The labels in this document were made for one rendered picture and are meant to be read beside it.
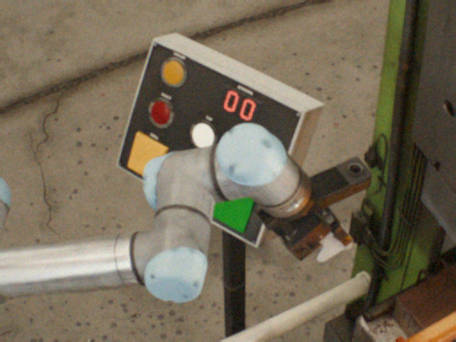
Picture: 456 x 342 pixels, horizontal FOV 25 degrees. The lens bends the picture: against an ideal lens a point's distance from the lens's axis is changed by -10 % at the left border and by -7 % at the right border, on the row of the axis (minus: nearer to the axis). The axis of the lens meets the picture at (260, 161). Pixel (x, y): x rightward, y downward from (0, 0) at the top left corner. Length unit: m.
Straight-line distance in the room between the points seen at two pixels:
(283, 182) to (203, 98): 0.61
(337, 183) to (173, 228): 0.29
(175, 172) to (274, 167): 0.13
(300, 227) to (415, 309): 0.44
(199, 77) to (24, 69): 1.85
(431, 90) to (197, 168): 0.36
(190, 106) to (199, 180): 0.62
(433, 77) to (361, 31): 2.33
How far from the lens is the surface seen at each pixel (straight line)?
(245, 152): 1.38
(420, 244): 2.11
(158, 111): 2.06
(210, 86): 2.00
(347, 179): 1.56
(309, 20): 3.88
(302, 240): 1.56
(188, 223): 1.38
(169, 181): 1.43
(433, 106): 1.57
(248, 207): 2.00
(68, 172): 3.42
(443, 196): 1.65
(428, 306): 1.94
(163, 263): 1.34
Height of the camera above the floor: 2.60
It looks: 50 degrees down
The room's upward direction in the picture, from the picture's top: 2 degrees clockwise
